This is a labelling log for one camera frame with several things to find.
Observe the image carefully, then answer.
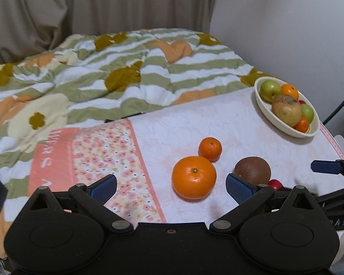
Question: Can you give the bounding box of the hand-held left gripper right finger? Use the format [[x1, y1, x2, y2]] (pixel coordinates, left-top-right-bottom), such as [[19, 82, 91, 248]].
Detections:
[[209, 173, 322, 233]]

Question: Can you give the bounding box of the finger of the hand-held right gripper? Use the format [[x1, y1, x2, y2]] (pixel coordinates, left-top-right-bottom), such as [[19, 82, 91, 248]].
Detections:
[[310, 155, 344, 184], [316, 184, 344, 207]]

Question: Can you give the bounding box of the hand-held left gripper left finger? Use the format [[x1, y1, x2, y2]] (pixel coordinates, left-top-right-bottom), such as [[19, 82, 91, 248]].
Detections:
[[22, 173, 134, 233]]

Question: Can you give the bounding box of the brown kiwi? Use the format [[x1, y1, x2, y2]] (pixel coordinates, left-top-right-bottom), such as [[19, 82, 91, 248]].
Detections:
[[234, 157, 271, 186]]

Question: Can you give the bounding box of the large orange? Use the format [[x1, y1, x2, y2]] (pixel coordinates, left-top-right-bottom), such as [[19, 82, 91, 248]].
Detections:
[[280, 83, 299, 101], [172, 155, 217, 200]]

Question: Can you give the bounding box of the small mandarin orange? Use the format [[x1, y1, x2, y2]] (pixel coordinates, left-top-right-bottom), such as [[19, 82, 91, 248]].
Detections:
[[198, 137, 222, 161], [293, 117, 309, 133]]

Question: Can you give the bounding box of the green apple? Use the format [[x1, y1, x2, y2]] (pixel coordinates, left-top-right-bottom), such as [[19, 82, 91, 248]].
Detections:
[[260, 80, 282, 101], [300, 104, 315, 124]]

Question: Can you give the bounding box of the yellow-brown apple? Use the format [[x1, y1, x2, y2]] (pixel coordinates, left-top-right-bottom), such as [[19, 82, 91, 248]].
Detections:
[[271, 94, 302, 127]]

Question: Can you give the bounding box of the cream oval bowl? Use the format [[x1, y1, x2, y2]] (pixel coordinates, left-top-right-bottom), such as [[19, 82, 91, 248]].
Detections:
[[254, 76, 320, 138]]

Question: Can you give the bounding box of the pink floral tablecloth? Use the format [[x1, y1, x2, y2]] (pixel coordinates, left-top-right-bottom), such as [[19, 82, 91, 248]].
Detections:
[[27, 84, 344, 224]]

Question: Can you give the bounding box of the green striped flower blanket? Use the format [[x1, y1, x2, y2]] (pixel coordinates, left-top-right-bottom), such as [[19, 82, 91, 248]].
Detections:
[[0, 28, 281, 260]]

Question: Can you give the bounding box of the beige curtain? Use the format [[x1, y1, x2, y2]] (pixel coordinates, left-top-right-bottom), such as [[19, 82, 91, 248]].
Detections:
[[0, 0, 217, 63]]

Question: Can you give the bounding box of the black cable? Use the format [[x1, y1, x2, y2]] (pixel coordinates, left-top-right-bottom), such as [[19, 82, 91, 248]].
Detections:
[[322, 70, 344, 123]]

